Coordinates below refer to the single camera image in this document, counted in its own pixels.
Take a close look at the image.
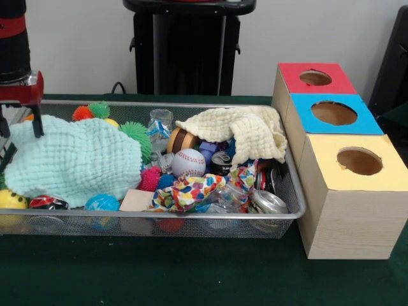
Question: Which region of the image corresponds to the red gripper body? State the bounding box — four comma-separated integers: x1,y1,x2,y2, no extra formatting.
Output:
0,71,45,108

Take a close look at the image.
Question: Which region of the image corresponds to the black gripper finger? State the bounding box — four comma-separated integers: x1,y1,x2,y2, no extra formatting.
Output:
0,105,12,138
30,103,45,138

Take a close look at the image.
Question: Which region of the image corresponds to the light blue waffle cloth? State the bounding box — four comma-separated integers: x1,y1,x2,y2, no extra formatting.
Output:
3,113,143,208

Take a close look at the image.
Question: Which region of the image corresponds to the cream waffle cloth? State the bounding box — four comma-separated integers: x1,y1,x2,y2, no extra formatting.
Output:
175,106,288,171

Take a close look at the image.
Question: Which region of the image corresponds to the clear mesh bin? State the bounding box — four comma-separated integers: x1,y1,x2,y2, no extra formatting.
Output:
0,100,307,240

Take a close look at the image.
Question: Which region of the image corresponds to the wooden box with three holes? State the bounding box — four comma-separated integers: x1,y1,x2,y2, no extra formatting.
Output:
272,62,408,259

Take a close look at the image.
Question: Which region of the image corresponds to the yellow ball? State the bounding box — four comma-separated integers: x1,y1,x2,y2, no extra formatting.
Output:
0,188,29,227

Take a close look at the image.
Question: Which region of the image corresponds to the red and black crushed can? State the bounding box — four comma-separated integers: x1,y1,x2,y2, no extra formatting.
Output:
29,194,69,210

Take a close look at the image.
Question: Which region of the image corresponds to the green spiky ball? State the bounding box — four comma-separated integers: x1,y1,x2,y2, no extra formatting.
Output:
119,120,153,164

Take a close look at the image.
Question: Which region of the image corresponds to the blue globe ball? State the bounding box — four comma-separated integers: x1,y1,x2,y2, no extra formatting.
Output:
85,193,122,213

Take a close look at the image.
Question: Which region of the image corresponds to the beige foam block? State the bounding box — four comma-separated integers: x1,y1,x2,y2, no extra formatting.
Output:
119,188,152,212

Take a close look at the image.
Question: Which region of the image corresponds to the toy burger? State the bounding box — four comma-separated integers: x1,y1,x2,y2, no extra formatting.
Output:
167,126,199,153

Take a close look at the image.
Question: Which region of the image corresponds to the white baseball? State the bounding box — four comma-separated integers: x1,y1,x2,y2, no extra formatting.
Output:
171,149,207,179

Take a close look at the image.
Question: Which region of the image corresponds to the colourful spotted cloth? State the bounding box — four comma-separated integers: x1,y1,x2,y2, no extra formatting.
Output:
148,159,259,214

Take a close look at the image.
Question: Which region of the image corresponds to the dark green table cloth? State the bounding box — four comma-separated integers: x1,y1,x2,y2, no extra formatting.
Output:
0,92,408,306

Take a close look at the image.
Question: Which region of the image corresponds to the crushed printed drink can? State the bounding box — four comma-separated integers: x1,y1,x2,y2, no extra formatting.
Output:
248,189,289,215

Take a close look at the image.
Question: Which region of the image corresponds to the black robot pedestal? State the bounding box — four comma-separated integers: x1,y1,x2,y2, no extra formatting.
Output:
122,0,258,96

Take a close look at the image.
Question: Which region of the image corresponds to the black furniture frame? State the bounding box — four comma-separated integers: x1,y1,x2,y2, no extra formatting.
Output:
368,4,408,119

